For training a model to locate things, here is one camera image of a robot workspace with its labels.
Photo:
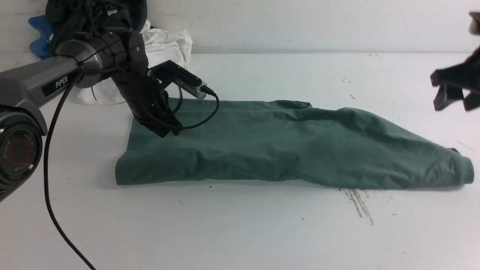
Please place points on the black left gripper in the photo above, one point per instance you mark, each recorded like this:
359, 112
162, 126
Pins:
144, 95

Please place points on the white crumpled garment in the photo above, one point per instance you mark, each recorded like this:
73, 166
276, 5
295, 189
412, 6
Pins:
160, 45

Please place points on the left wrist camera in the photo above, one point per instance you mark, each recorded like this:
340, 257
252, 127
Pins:
171, 71

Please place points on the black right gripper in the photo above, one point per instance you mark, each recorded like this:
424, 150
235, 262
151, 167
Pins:
456, 75

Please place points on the green long-sleeved shirt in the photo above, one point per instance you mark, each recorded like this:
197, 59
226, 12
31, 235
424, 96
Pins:
290, 140

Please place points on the blue crumpled garment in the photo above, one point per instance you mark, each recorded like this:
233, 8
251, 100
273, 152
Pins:
40, 47

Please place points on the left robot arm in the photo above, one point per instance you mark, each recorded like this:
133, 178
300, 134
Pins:
89, 58

